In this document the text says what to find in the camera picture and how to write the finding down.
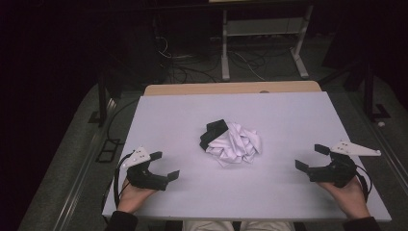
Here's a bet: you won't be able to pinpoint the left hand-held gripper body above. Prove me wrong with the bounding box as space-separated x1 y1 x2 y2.
121 146 169 193

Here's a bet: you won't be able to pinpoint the black metal stand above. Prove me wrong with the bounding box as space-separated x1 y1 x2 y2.
360 59 392 122
88 71 114 127

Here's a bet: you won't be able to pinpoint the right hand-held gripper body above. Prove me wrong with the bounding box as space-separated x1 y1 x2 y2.
307 140 382 189

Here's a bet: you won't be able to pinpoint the white metal desk frame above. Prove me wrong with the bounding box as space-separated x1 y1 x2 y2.
220 4 315 82

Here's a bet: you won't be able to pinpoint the metal floor rail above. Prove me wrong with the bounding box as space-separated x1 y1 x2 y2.
350 92 408 187
51 97 118 231

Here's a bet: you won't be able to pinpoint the white floor cable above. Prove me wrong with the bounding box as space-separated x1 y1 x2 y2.
232 50 267 82
157 36 193 61

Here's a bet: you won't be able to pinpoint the white shorts with black waistband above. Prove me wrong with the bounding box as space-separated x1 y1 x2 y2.
199 118 263 168

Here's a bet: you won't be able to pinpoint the person's left hand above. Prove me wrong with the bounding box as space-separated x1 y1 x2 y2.
116 178 159 215

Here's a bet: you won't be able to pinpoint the person's right hand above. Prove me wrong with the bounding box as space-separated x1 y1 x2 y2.
317 176 371 220

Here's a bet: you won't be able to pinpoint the tangle of black floor cables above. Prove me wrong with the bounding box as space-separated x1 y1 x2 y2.
160 52 223 85

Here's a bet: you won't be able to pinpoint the black floor cable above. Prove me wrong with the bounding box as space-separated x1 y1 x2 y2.
106 98 140 145

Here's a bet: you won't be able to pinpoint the right hand-held gripper black cable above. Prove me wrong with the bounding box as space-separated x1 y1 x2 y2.
355 164 373 204

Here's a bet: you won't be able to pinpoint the person's legs in beige trousers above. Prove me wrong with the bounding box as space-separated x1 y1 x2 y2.
182 219 296 231

